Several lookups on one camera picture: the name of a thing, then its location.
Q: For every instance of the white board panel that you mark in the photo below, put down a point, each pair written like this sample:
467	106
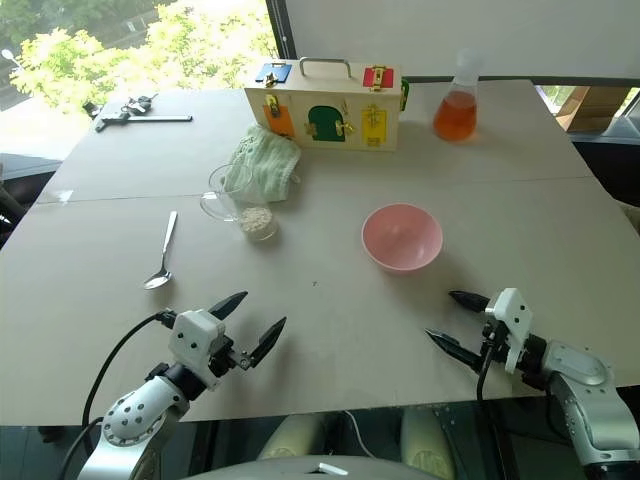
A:
450	35

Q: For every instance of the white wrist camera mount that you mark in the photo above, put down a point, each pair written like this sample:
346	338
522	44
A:
512	320
192	330

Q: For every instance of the wooden lock box with latches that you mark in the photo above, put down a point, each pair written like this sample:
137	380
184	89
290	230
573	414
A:
330	110

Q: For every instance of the bunch of keys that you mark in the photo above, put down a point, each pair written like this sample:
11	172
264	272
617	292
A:
137	104

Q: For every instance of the brown cardboard box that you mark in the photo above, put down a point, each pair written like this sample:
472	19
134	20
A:
592	107

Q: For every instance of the pink plastic bowl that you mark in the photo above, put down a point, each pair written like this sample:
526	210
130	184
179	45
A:
402	237

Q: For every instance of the pale green knitted cloth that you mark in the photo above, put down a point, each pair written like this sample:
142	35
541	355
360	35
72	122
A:
267	162

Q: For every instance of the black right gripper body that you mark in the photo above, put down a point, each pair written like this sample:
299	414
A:
492	345

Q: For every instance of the black metal bar tool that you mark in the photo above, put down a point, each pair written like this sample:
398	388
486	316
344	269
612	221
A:
150	119

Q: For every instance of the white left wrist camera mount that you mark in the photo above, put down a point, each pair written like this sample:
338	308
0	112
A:
192	330

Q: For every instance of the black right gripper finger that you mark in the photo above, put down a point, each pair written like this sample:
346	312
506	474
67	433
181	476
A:
452	346
467	299

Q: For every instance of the glass flask with orange liquid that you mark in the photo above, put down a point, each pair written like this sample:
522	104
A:
456	117

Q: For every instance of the clear glass mug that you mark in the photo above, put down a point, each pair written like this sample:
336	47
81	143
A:
220	187

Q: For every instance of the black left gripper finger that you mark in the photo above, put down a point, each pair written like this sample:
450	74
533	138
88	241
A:
229	302
270	337

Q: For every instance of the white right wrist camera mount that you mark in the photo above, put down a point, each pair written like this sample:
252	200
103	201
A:
512	320

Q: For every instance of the pale rounded shape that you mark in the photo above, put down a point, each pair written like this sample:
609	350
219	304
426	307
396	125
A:
295	435
427	440

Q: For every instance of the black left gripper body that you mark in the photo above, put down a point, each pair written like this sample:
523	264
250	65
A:
222	356

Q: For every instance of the metal spoon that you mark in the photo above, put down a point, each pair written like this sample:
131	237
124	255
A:
161	277

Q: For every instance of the dark chair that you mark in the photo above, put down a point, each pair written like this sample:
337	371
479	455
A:
22	180

